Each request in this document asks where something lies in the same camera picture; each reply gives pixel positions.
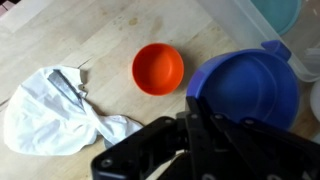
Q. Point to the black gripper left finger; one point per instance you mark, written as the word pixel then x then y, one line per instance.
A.
pixel 160 150

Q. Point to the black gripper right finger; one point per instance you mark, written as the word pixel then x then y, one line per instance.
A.
pixel 266 153

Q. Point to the blue plastic bowl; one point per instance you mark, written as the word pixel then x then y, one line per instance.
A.
pixel 250 83

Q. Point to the clear plastic container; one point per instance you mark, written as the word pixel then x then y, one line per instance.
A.
pixel 233 23

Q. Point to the white crumpled napkin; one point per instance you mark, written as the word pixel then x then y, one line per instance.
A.
pixel 43 123

